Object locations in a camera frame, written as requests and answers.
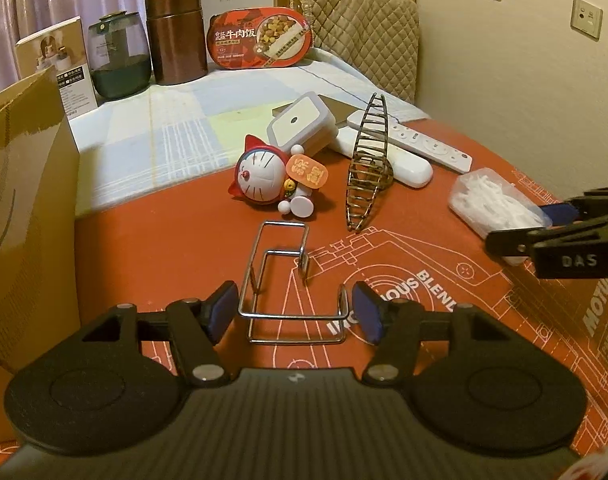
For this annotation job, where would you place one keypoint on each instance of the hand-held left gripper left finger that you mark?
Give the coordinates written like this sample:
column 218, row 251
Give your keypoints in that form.
column 221, row 310

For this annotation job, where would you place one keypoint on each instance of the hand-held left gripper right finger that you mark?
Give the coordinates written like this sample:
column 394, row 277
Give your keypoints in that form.
column 366, row 310

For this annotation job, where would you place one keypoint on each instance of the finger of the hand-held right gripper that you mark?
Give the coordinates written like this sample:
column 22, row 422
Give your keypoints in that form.
column 559, row 212
column 509, row 242

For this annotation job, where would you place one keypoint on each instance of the thick white remote control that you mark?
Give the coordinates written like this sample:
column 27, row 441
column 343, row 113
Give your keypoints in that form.
column 404, row 167

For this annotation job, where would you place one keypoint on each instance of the white lidded container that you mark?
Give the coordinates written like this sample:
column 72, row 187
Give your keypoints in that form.
column 296, row 122

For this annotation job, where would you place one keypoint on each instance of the large brown cardboard box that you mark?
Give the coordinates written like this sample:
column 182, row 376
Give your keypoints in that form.
column 23, row 210

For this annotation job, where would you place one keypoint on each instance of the bag of cotton swabs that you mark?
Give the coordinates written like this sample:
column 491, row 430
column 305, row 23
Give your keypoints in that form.
column 489, row 202

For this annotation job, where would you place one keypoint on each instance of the red printed mat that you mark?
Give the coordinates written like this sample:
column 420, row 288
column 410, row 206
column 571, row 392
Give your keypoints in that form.
column 193, row 240

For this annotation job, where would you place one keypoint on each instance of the slim white remote control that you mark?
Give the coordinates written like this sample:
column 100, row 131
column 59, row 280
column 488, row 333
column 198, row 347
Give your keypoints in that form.
column 424, row 147

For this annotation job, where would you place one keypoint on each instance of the red cat figurine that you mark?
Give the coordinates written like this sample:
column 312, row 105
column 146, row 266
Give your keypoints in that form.
column 261, row 172

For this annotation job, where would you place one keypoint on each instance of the beige quilted cushion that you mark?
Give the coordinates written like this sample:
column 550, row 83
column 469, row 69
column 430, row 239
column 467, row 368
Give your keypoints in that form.
column 369, row 35

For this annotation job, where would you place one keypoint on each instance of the green glass jar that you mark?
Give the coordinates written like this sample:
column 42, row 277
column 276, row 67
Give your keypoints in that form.
column 118, row 67

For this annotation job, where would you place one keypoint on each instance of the brown metal canister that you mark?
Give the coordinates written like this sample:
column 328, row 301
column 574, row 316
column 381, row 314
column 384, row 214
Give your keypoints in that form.
column 176, row 40

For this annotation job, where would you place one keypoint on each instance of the red oval meal box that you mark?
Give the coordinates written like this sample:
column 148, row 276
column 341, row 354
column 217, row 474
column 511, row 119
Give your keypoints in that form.
column 261, row 37

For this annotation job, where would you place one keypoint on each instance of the white product box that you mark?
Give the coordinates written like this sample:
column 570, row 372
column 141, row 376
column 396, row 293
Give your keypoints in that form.
column 63, row 65

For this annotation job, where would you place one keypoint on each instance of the beige round-port wall socket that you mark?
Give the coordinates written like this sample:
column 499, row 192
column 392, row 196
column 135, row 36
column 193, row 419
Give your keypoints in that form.
column 586, row 17

